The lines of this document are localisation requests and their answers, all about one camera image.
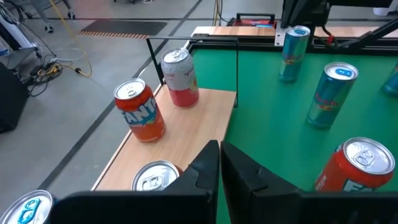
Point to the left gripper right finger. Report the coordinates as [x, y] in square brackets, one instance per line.
[255, 199]

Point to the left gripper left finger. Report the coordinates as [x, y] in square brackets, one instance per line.
[192, 199]

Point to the red can with black label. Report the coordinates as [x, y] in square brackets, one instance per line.
[154, 177]

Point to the red Fanta can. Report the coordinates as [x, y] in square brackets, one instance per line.
[140, 118]
[351, 174]

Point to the white and red Spindrift can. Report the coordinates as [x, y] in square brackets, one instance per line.
[182, 87]

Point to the black orange-striped floor mat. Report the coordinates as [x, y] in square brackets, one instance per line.
[124, 28]

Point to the black box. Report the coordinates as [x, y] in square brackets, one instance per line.
[12, 99]

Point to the wooden table with metal legs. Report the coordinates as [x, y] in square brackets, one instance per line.
[48, 28]

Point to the white equipment cart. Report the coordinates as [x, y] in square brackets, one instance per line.
[18, 57]

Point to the white waste bin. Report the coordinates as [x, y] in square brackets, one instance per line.
[385, 11]

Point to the wooden shelf with black frame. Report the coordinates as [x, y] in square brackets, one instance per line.
[192, 124]

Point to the white metal bracket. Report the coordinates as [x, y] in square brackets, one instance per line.
[280, 39]

